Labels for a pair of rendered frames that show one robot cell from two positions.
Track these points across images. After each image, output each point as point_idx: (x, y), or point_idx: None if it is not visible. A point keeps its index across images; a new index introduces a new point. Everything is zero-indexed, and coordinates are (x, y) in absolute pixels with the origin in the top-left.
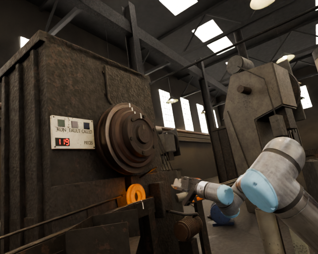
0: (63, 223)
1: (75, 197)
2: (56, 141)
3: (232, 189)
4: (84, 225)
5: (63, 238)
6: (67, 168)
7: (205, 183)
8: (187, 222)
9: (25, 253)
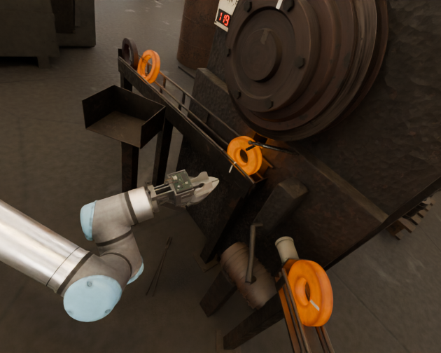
0: (192, 104)
1: (204, 92)
2: (218, 15)
3: (82, 230)
4: (145, 101)
5: (167, 106)
6: (222, 58)
7: (129, 192)
8: (232, 255)
9: (154, 93)
